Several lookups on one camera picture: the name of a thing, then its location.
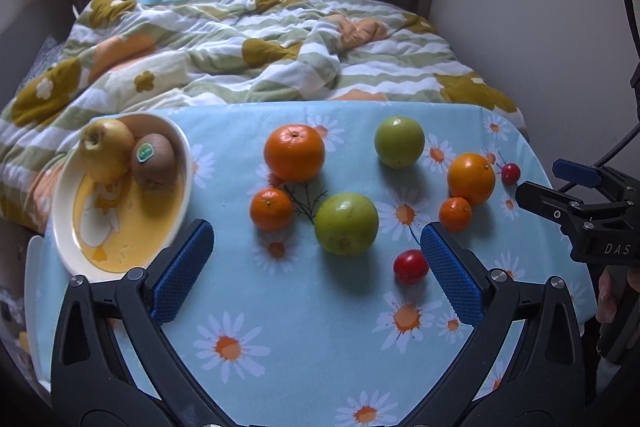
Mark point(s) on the grey mattress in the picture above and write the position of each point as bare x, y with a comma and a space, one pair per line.
47, 52

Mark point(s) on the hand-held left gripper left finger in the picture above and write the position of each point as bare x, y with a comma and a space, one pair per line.
182, 267

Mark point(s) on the large orange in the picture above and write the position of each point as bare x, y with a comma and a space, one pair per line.
294, 152

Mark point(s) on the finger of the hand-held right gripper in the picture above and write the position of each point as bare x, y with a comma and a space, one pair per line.
545, 202
575, 172

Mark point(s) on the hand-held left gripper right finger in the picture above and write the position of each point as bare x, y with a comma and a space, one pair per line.
450, 272

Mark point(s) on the brown kiwi with green sticker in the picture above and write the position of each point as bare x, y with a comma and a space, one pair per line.
155, 164

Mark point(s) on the yellow apple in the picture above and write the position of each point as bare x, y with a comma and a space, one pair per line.
105, 147

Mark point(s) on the large green apple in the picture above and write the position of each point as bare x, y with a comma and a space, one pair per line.
346, 223

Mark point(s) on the medium orange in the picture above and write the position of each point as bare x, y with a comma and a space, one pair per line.
470, 178

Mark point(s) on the red cherry tomato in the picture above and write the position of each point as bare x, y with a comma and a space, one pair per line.
510, 173
411, 266

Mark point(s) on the striped flower print blanket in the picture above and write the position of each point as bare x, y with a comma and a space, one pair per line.
225, 57

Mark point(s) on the white yellow duck print bowl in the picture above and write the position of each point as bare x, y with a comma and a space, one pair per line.
125, 232

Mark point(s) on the blue daisy print tablecloth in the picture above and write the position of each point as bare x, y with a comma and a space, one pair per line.
300, 307

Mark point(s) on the small tangerine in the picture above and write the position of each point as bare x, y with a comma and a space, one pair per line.
271, 209
455, 214

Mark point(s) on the person's right hand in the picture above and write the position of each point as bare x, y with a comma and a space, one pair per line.
607, 297

